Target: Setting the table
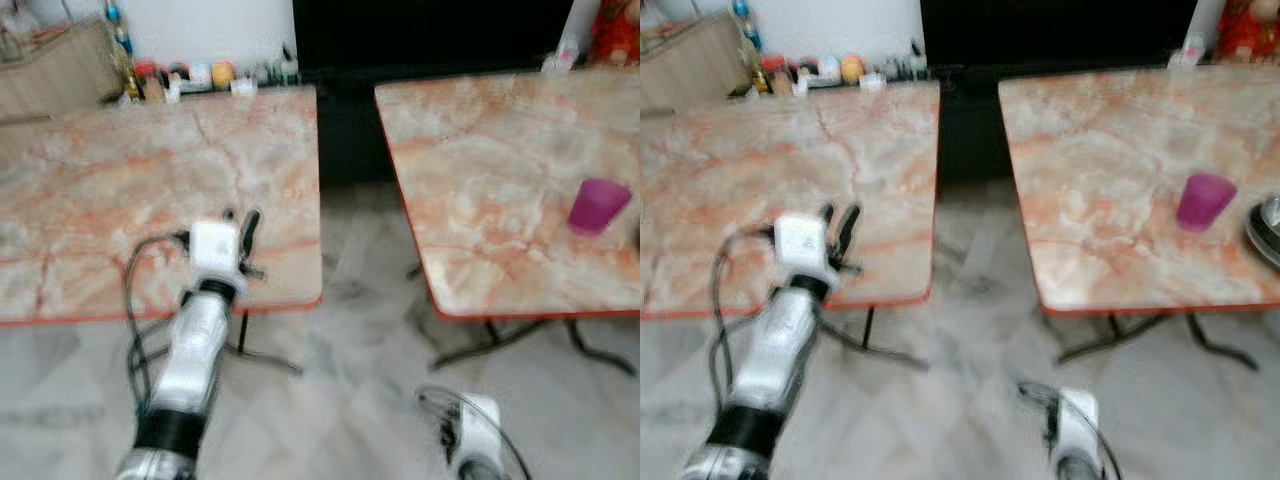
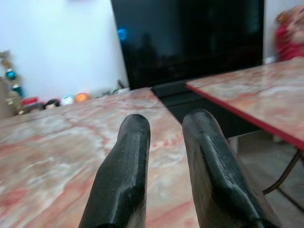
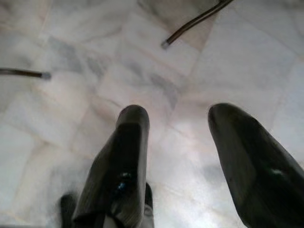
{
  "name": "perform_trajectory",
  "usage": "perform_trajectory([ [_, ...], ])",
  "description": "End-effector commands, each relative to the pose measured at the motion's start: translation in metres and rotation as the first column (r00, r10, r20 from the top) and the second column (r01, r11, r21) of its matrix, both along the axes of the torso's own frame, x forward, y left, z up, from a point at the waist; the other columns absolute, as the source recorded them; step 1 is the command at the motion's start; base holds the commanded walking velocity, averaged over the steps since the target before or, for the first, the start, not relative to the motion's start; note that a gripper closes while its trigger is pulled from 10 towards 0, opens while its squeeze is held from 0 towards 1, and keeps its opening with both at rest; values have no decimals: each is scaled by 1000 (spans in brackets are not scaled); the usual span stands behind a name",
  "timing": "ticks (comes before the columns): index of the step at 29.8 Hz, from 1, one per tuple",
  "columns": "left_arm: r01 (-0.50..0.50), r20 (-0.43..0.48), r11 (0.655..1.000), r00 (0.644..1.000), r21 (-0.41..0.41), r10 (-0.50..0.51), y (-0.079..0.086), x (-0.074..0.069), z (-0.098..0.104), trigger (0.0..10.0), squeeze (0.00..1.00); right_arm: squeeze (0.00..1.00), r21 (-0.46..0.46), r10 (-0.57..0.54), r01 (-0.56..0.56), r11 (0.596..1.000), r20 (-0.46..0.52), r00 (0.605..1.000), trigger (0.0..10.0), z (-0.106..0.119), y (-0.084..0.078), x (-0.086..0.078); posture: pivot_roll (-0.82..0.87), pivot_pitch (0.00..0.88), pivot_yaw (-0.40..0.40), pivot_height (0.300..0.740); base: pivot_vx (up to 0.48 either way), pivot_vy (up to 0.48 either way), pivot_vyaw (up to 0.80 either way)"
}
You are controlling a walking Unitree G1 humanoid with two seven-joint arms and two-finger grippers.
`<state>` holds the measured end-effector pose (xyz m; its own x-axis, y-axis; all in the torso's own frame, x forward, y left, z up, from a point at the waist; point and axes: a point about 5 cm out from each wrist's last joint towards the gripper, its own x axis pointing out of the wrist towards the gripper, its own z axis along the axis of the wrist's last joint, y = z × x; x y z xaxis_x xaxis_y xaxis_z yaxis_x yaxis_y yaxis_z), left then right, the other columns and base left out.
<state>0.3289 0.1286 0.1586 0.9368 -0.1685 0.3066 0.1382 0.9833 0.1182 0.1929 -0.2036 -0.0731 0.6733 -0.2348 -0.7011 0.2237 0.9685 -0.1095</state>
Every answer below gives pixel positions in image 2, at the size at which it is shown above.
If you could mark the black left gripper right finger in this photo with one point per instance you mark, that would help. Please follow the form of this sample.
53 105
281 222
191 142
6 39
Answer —
213 166

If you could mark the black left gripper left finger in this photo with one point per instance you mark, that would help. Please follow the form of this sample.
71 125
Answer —
123 171

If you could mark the black television stand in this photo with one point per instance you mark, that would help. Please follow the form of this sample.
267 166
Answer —
209 111

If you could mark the marble-top folding table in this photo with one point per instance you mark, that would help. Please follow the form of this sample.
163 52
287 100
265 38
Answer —
59 154
266 95

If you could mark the orange round toy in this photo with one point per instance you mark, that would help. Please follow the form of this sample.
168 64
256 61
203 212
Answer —
81 97

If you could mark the white round toy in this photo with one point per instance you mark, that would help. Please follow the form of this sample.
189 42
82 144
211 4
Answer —
67 100

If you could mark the black round toy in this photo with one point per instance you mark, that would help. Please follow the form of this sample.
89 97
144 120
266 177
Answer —
51 104

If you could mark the red round tin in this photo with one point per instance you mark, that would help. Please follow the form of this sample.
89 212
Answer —
30 101

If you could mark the black flat television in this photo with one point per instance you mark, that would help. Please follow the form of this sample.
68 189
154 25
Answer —
190 40

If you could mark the gold trophy with teal ornaments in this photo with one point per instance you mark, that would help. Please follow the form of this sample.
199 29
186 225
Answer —
10 83

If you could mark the red doll figurine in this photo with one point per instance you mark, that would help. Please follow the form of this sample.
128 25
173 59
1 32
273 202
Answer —
291 38

